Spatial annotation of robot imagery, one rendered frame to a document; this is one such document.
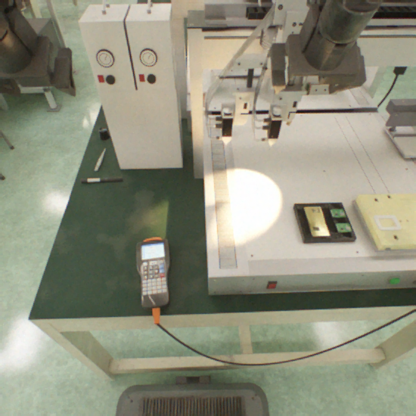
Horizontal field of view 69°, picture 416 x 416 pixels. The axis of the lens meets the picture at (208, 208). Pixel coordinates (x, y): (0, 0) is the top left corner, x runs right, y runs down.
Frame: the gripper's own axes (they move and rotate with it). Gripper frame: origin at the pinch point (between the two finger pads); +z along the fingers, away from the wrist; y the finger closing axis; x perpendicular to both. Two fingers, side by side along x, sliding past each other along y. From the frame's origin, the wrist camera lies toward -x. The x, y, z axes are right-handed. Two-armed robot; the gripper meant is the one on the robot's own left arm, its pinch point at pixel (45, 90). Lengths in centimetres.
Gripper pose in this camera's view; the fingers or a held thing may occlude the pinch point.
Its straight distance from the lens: 63.1
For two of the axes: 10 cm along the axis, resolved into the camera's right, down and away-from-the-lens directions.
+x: 0.2, 9.8, -1.7
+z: -0.1, 1.8, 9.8
